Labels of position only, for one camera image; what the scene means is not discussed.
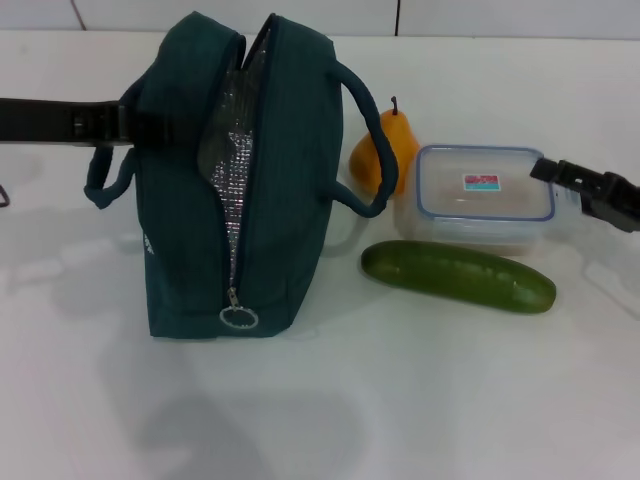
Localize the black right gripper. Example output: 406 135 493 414
529 157 640 234

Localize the clear container with blue-rimmed lid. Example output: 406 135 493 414
397 143 581 259

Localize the yellow orange pear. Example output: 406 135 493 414
348 95 422 199

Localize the green cucumber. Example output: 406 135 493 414
360 239 558 315

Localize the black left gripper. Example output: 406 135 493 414
0 97 200 149

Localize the dark teal insulated lunch bag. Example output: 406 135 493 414
82 12 401 346

